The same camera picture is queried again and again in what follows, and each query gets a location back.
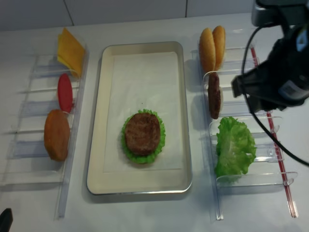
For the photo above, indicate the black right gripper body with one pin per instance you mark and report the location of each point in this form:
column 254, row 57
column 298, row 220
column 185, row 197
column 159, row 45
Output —
column 257, row 84

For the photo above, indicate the brown meat patty front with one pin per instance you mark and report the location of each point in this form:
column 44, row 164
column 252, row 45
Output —
column 142, row 134

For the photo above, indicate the brown meat patty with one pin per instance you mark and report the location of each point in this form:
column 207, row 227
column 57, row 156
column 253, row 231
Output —
column 142, row 134
column 214, row 95

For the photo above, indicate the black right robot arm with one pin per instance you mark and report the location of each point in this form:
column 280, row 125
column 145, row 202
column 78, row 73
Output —
column 282, row 80

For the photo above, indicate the brown meat patty back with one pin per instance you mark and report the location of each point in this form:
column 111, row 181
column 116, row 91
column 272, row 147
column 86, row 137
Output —
column 214, row 95

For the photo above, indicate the green lettuce leaf in rack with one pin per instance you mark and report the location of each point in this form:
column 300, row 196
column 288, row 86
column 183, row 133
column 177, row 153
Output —
column 235, row 148

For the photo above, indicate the green lettuce leaf on tray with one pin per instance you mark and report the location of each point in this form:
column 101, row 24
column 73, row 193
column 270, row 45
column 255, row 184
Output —
column 152, row 157

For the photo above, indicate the yellow cheese slices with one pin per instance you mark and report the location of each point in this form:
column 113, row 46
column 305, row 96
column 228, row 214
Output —
column 70, row 53

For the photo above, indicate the red tomato slice in rack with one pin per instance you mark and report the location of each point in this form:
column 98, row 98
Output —
column 64, row 93

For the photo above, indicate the tan bun half left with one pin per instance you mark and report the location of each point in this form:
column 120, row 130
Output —
column 207, row 50

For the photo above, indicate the tan bun half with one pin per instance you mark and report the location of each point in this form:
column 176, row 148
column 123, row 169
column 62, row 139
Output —
column 219, row 42
column 207, row 50

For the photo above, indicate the tan bun half right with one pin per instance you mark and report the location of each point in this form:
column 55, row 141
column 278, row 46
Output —
column 219, row 42

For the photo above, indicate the clear acrylic right rack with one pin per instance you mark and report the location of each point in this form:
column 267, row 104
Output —
column 267, row 172

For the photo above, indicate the clear acrylic rack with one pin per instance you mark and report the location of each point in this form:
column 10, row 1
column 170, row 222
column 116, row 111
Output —
column 267, row 172
column 29, row 74

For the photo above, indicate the white paper liner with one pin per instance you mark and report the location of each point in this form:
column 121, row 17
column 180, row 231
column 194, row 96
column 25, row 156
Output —
column 145, row 81

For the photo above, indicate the cream metal tray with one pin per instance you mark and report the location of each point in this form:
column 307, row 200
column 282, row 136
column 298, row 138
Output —
column 141, row 181

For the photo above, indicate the brown bun in left rack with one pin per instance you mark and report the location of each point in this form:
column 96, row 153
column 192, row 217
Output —
column 56, row 135

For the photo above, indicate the clear acrylic left rack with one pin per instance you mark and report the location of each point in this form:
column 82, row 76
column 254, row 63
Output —
column 29, row 74

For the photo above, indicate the black left gripper tip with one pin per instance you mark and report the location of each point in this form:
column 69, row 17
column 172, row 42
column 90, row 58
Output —
column 6, row 219

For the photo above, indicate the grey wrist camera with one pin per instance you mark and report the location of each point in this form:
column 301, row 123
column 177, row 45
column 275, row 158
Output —
column 267, row 11

